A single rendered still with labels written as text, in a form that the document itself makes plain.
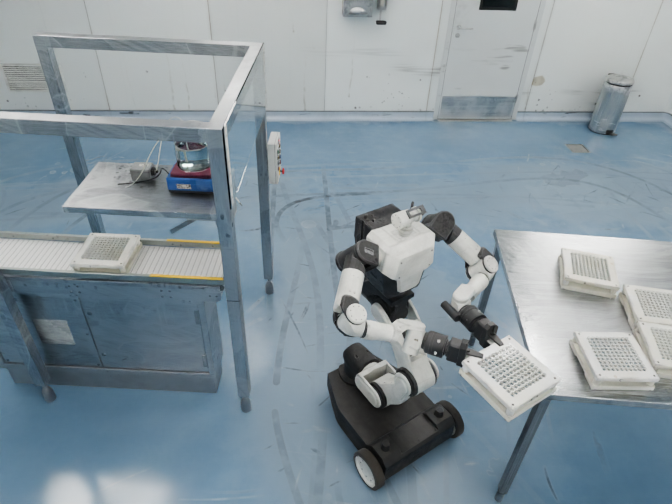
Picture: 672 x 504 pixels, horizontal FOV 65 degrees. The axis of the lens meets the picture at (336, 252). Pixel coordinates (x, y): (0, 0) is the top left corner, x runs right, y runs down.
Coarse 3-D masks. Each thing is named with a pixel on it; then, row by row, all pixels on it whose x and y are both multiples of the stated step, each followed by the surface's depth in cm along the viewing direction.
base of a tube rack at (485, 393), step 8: (464, 376) 192; (472, 376) 190; (472, 384) 189; (480, 384) 188; (480, 392) 187; (488, 392) 185; (544, 392) 186; (552, 392) 188; (488, 400) 184; (496, 400) 183; (536, 400) 183; (496, 408) 182; (504, 408) 180; (520, 408) 180; (528, 408) 183; (504, 416) 179; (512, 416) 178
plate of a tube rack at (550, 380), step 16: (480, 352) 193; (512, 352) 194; (528, 352) 194; (480, 368) 188; (512, 368) 188; (544, 368) 189; (496, 384) 182; (544, 384) 183; (512, 400) 177; (528, 400) 178
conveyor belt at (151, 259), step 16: (0, 240) 264; (16, 240) 264; (32, 240) 265; (0, 256) 254; (16, 256) 254; (32, 256) 255; (48, 256) 255; (64, 256) 256; (144, 256) 258; (160, 256) 259; (176, 256) 259; (192, 256) 259; (208, 256) 260; (144, 272) 249; (160, 272) 249; (176, 272) 250; (192, 272) 250; (208, 272) 250; (224, 288) 246
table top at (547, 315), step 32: (512, 256) 271; (544, 256) 272; (640, 256) 275; (512, 288) 251; (544, 288) 252; (544, 320) 235; (576, 320) 235; (608, 320) 236; (544, 352) 220; (576, 384) 207
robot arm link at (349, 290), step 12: (348, 276) 199; (360, 276) 200; (348, 288) 196; (360, 288) 199; (336, 300) 195; (348, 300) 192; (336, 312) 197; (348, 312) 189; (360, 312) 190; (360, 324) 190
